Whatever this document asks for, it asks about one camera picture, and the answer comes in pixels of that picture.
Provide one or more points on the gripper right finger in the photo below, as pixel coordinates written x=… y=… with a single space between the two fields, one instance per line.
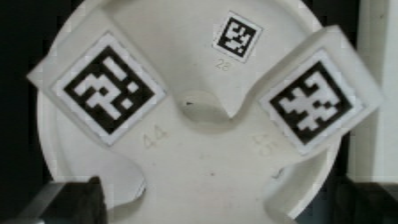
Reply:
x=365 y=203

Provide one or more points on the white cross-shaped table base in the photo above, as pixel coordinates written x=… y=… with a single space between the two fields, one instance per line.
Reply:
x=201 y=166

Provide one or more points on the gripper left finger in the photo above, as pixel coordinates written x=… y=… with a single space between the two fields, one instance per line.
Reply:
x=68 y=204

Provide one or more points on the white cylindrical table leg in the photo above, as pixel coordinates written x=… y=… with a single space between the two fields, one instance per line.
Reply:
x=203 y=109

